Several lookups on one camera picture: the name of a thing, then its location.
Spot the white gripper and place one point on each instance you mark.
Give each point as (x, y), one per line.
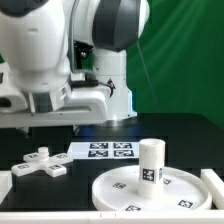
(77, 106)

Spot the white cross-shaped table base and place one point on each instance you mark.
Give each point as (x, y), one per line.
(40, 160)

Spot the white round table top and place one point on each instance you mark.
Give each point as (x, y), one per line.
(117, 190)

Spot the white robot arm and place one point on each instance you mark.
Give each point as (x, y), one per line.
(64, 61)

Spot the white marker tag plate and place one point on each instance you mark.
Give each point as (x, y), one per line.
(103, 150)

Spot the white left border block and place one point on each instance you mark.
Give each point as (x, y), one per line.
(5, 184)

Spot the white border block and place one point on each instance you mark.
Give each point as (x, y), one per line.
(215, 185)
(5, 184)

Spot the white right border block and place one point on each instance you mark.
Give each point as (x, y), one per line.
(215, 185)

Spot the black camera on stand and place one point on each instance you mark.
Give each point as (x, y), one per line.
(82, 50)

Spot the white front border rail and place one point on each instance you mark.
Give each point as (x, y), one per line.
(96, 217)

